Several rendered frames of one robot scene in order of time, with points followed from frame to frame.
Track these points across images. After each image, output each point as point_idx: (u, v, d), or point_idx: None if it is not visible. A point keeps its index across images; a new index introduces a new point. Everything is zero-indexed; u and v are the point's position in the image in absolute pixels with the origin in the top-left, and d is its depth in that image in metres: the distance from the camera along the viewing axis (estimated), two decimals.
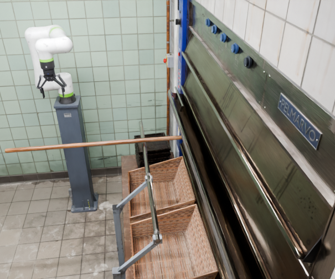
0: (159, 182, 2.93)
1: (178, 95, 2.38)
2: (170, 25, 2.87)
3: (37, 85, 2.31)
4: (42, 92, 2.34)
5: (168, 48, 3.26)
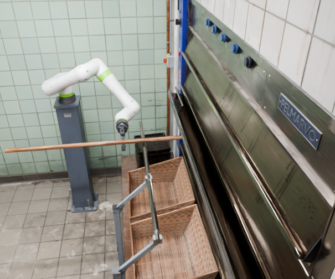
0: (159, 182, 2.93)
1: (178, 95, 2.38)
2: (170, 25, 2.87)
3: None
4: (121, 147, 2.44)
5: (168, 48, 3.26)
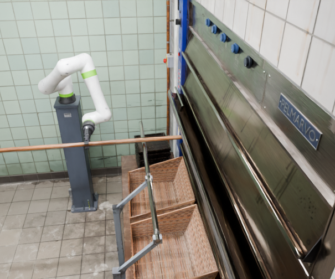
0: (159, 182, 2.93)
1: (178, 95, 2.38)
2: (170, 25, 2.87)
3: None
4: None
5: (168, 48, 3.26)
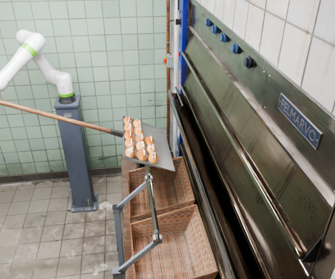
0: (159, 182, 2.93)
1: (178, 95, 2.38)
2: (170, 25, 2.87)
3: None
4: None
5: (168, 48, 3.26)
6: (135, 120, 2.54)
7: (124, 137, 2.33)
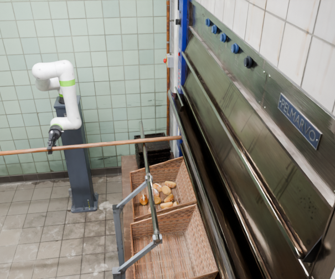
0: (160, 182, 2.93)
1: (178, 95, 2.38)
2: (170, 25, 2.87)
3: None
4: None
5: (168, 48, 3.26)
6: (155, 186, 2.82)
7: (159, 197, 2.69)
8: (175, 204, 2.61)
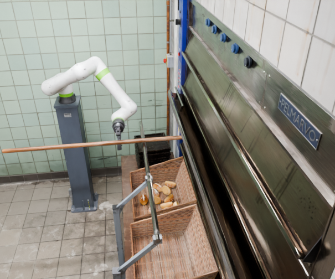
0: (160, 182, 2.93)
1: (178, 95, 2.38)
2: (170, 25, 2.87)
3: None
4: (117, 146, 2.42)
5: (168, 48, 3.26)
6: (155, 186, 2.82)
7: (159, 197, 2.69)
8: (175, 204, 2.61)
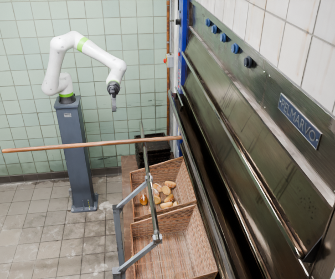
0: (160, 182, 2.93)
1: (178, 95, 2.38)
2: (170, 25, 2.87)
3: None
4: (112, 108, 2.33)
5: (168, 48, 3.26)
6: (155, 186, 2.82)
7: (159, 197, 2.69)
8: (175, 204, 2.61)
